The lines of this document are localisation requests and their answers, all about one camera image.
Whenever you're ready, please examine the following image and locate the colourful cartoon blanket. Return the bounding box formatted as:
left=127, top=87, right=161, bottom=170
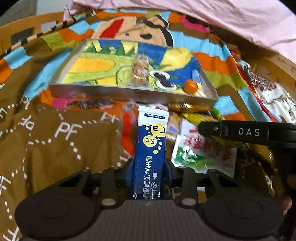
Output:
left=1, top=9, right=275, bottom=240

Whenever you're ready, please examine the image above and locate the floral patterned cloth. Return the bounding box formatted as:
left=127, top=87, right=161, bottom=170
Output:
left=243, top=64, right=295, bottom=123

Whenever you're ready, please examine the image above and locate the red clear snack packet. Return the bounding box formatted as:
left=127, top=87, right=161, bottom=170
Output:
left=120, top=100, right=138, bottom=156

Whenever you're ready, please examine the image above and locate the green white snack bag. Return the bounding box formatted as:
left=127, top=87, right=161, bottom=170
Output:
left=171, top=119, right=237, bottom=177

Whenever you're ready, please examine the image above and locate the golden snack packet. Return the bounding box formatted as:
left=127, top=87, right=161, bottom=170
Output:
left=167, top=103, right=193, bottom=113

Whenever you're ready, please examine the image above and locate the blue calcium stick packet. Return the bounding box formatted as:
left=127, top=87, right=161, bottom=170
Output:
left=131, top=105, right=169, bottom=200

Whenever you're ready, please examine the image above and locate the clear wrapped cookie packet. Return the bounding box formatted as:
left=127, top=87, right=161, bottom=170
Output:
left=131, top=54, right=149, bottom=87

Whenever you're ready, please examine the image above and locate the wooden bed frame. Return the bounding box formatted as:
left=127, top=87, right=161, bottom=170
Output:
left=1, top=11, right=63, bottom=54

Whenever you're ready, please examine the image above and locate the striped tiger pattern roll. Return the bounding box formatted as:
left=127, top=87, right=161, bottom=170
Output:
left=1, top=10, right=95, bottom=58

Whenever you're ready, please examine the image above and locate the pink sheet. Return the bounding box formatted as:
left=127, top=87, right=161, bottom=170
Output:
left=63, top=0, right=295, bottom=62

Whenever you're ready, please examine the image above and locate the colourful metal tray box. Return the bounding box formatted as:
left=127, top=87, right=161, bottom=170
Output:
left=49, top=39, right=218, bottom=109

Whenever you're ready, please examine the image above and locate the small orange fruit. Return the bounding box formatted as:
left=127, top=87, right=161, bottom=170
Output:
left=183, top=79, right=198, bottom=94

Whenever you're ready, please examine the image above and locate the right hand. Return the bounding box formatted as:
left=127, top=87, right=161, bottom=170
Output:
left=280, top=196, right=292, bottom=216

